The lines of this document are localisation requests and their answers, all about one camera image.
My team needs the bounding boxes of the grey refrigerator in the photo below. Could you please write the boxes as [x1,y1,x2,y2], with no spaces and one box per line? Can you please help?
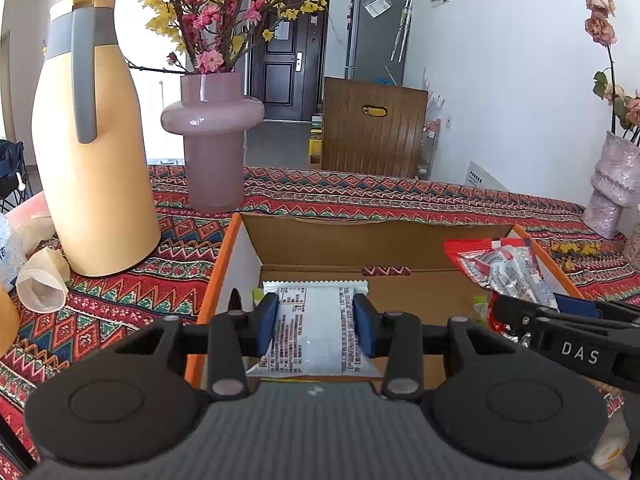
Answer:
[346,0,413,81]

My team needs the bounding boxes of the blue white tissue pack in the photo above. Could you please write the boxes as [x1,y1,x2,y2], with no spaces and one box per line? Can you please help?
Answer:
[0,212,27,293]

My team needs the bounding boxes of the fallen yellow blossoms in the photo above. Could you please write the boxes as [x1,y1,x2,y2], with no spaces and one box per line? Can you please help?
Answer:
[550,241,601,271]

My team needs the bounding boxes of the white heater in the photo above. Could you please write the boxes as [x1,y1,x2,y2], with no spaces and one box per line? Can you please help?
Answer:
[467,161,516,191]

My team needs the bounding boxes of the dried pink roses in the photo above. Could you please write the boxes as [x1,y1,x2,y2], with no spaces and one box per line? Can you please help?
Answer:
[581,0,640,146]

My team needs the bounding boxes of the dark entrance door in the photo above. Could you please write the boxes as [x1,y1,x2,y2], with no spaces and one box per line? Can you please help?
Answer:
[249,0,331,122]

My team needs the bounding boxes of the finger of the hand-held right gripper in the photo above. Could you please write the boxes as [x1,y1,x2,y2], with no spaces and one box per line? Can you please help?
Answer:
[554,294,640,323]
[487,292,603,350]

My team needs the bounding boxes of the white printed snack packet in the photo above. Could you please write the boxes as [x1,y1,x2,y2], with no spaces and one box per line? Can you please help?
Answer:
[246,281,382,380]

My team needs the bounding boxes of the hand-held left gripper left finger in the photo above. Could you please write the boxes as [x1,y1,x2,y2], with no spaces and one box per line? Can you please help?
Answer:
[114,289,280,402]

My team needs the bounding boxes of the dark bag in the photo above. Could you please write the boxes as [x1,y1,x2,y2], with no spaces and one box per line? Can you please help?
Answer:
[0,140,33,211]

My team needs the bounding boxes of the storage rack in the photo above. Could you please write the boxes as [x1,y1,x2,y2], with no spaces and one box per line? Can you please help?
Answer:
[420,117,442,181]

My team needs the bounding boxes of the yellow mug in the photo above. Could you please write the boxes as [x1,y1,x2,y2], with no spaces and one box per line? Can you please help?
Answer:
[0,285,21,358]

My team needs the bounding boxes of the smooth pink vase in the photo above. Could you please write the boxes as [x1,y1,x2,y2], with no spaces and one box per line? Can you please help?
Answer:
[160,71,265,214]

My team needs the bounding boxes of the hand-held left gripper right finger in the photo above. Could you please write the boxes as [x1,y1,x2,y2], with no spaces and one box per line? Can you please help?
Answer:
[352,294,521,402]

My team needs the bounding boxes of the yellow thermos jug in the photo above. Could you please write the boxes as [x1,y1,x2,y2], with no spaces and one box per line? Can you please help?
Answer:
[31,0,162,277]

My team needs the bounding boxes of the folded umbrella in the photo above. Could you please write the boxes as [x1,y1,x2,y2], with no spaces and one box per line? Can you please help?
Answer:
[391,0,413,63]

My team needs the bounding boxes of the white yellow snack packet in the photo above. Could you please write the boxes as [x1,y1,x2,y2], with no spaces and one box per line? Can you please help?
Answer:
[592,405,632,480]

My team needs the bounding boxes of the cream paper cone cup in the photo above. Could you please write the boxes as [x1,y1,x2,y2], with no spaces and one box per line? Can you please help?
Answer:
[16,249,72,312]

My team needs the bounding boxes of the orange cardboard box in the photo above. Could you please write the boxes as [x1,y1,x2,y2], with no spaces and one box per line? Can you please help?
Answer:
[184,212,586,392]

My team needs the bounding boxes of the pink yellow blossom branches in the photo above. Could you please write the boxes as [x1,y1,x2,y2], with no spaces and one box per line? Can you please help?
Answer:
[127,0,357,75]

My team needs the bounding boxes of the red white snack packet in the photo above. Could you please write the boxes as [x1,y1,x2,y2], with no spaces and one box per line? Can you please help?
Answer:
[444,238,560,333]

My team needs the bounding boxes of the wooden chair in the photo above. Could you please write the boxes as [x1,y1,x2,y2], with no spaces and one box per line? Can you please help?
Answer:
[321,76,430,179]

